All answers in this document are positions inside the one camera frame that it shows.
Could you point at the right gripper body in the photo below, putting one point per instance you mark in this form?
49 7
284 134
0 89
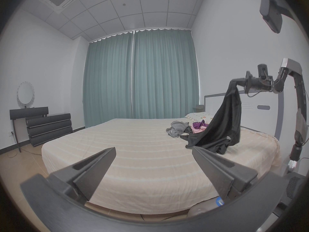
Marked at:
259 86

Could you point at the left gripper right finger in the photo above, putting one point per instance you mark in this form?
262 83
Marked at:
217 170

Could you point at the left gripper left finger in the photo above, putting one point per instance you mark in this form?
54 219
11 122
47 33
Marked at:
96 170

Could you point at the black garment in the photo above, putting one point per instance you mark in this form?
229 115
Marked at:
224 122

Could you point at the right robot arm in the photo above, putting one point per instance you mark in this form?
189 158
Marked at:
292 65

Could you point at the bed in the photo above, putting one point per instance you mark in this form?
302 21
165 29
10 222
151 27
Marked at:
144 153

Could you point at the pink garment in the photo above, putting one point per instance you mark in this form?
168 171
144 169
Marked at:
196 130

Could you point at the purple garment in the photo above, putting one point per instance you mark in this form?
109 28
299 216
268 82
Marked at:
199 124

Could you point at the dark shiny garment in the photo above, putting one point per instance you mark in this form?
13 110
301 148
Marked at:
187 129

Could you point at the white printed pillow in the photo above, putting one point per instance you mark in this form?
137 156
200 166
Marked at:
198 117

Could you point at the grey garment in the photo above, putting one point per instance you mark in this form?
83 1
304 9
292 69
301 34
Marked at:
177 128

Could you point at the black chest of drawers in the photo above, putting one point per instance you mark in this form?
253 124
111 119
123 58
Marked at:
48 129

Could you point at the grey bedside table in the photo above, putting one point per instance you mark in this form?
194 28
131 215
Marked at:
199 108

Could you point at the blue-green curtain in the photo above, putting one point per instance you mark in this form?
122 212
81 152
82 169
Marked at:
166 74
108 81

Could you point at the black dressing table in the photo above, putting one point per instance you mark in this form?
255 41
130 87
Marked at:
24 113

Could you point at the round white-framed mirror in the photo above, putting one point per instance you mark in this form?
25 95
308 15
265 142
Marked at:
25 93

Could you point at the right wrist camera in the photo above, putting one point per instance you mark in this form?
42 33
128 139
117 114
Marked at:
262 70

